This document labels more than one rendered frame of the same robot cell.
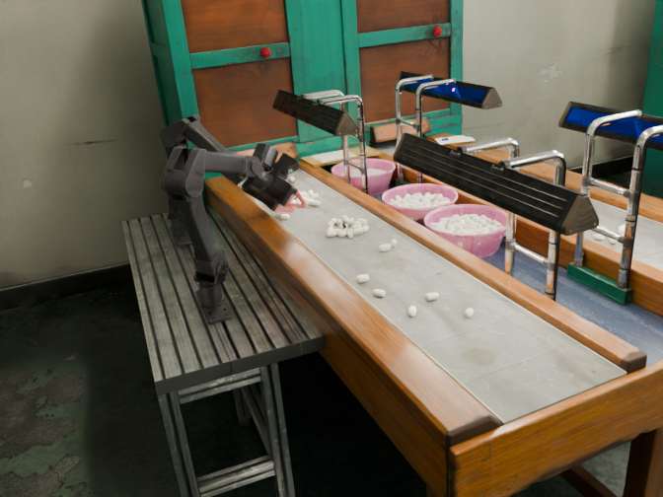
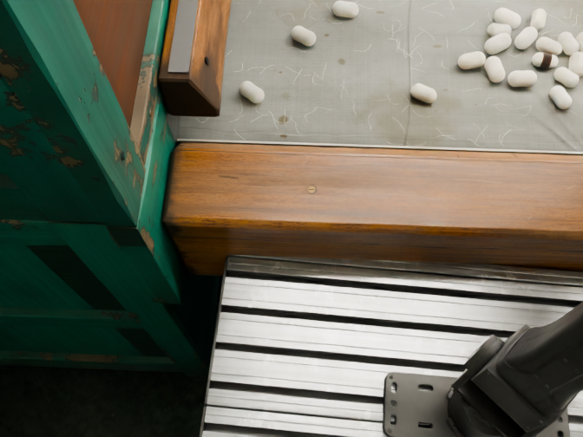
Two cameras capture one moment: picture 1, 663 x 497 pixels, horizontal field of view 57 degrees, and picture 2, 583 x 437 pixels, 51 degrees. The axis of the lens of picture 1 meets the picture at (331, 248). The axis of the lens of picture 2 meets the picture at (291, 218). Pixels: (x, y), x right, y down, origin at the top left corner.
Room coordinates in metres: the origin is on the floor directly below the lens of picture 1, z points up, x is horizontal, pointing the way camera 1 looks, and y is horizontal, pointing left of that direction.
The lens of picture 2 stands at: (2.24, 0.71, 1.38)
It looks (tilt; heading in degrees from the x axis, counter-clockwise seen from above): 66 degrees down; 295
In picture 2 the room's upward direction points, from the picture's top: 1 degrees counter-clockwise
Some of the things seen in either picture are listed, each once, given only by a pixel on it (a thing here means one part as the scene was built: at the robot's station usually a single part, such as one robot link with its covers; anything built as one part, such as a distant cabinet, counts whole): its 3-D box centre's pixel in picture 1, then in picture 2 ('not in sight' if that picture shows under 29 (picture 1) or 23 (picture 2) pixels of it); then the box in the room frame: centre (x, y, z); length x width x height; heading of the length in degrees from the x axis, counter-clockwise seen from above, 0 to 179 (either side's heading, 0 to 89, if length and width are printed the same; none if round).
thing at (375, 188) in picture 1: (363, 177); not in sight; (2.44, -0.16, 0.72); 0.27 x 0.27 x 0.10
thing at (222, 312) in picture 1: (211, 293); not in sight; (1.53, 0.35, 0.71); 0.20 x 0.07 x 0.08; 19
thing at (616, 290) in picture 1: (629, 204); not in sight; (1.46, -0.78, 0.90); 0.20 x 0.19 x 0.45; 22
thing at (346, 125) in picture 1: (310, 109); not in sight; (2.18, 0.03, 1.08); 0.62 x 0.08 x 0.07; 22
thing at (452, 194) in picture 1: (419, 207); not in sight; (2.04, -0.33, 0.72); 0.27 x 0.27 x 0.10
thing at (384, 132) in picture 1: (401, 129); not in sight; (2.82, -0.37, 0.83); 0.30 x 0.06 x 0.07; 112
